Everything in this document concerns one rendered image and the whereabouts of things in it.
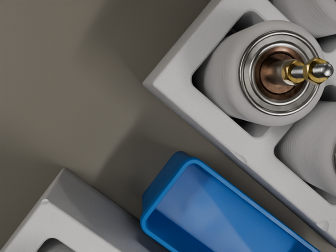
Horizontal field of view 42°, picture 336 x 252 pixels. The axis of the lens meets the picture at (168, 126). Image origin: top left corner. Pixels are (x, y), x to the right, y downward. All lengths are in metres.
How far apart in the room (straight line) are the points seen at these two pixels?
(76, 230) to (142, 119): 0.22
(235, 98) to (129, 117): 0.26
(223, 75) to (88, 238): 0.22
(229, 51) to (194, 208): 0.32
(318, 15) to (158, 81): 0.17
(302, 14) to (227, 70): 0.11
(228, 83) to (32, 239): 0.25
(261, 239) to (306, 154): 0.27
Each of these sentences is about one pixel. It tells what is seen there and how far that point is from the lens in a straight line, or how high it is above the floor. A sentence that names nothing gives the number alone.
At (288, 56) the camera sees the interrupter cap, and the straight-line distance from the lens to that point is 0.41.
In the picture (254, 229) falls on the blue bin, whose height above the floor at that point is 0.00.
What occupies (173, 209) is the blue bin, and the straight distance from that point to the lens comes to 0.66.
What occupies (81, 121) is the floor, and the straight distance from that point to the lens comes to 0.63.
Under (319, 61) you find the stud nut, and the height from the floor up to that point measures 0.33.
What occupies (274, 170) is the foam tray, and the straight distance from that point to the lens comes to 0.49.
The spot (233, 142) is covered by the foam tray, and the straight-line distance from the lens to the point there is 0.47.
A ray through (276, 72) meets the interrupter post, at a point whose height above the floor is 0.27.
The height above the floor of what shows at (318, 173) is 0.24.
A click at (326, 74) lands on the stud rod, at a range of 0.32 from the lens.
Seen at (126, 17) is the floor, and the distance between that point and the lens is 0.64.
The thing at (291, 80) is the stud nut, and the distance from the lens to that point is 0.37.
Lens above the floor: 0.63
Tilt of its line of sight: 81 degrees down
